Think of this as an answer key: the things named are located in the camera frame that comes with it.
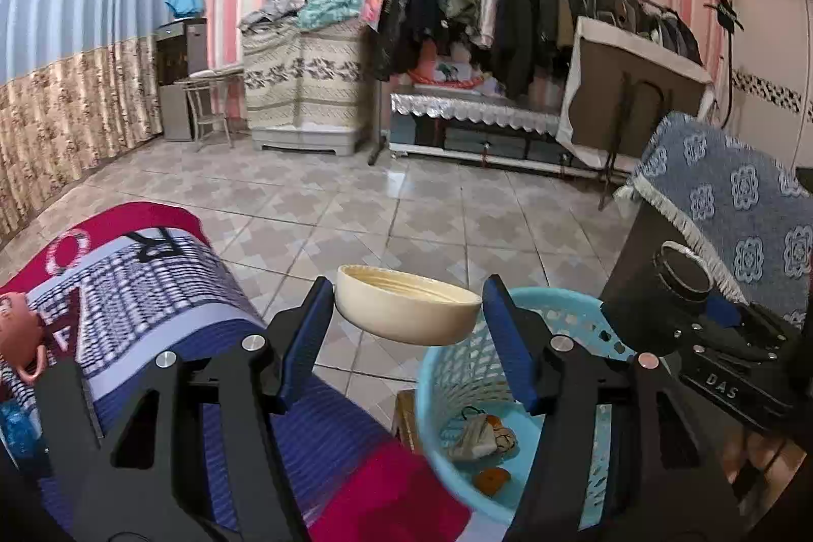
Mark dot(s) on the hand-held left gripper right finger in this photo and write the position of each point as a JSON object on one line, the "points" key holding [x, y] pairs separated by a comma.
{"points": [[514, 348]]}

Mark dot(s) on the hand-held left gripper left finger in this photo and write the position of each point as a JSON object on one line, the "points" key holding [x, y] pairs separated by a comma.
{"points": [[298, 355]]}

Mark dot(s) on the light blue plastic basket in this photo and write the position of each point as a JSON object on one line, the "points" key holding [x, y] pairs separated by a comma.
{"points": [[457, 377]]}

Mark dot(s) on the cream plastic bowl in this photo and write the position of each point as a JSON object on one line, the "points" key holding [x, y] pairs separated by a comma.
{"points": [[406, 313]]}

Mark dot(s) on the blue snack packet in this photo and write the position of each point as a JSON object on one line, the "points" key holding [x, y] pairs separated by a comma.
{"points": [[16, 431]]}

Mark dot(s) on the striped blanket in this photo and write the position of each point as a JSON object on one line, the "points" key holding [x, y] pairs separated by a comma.
{"points": [[159, 281]]}

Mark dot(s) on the blue patterned fringed cloth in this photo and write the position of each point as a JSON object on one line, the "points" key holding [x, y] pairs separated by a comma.
{"points": [[730, 186]]}

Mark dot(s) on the low glass cabinet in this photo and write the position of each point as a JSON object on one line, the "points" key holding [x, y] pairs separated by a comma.
{"points": [[483, 145]]}

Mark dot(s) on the grey washing machine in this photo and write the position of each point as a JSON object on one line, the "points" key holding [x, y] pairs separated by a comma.
{"points": [[305, 141]]}

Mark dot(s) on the white lace cloth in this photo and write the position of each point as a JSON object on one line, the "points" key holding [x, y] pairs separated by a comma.
{"points": [[470, 111]]}

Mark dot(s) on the metal stool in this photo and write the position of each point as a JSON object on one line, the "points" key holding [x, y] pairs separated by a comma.
{"points": [[206, 97]]}

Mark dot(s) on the beige patterned cover cloth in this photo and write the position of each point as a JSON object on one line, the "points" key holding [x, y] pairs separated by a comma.
{"points": [[298, 78]]}

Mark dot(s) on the pink mug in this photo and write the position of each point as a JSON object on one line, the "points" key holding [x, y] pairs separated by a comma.
{"points": [[19, 326]]}

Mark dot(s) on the red printed object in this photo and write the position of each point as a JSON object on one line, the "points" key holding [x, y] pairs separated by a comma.
{"points": [[448, 75]]}

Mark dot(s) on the grey water dispenser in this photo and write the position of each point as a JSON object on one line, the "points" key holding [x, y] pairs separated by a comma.
{"points": [[181, 78]]}

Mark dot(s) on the brown board with white cloth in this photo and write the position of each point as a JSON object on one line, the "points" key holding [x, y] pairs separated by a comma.
{"points": [[635, 66]]}

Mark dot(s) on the white wardrobe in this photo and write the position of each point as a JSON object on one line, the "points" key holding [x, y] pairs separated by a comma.
{"points": [[775, 40]]}

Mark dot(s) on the row of hanging clothes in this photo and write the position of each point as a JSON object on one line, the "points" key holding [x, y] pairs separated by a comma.
{"points": [[508, 21]]}

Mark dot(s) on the teal patterned garment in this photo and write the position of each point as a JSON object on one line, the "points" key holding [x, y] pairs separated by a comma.
{"points": [[330, 12]]}

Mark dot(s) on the black phone stand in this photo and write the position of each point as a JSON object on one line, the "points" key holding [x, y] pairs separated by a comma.
{"points": [[727, 18]]}

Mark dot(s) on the grey jacket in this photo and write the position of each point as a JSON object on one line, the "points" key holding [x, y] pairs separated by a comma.
{"points": [[273, 5]]}

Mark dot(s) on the blue bottle cover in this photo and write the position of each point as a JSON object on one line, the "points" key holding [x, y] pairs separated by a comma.
{"points": [[184, 2]]}

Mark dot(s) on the blue floral curtain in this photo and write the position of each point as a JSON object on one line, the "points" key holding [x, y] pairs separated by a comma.
{"points": [[70, 27]]}

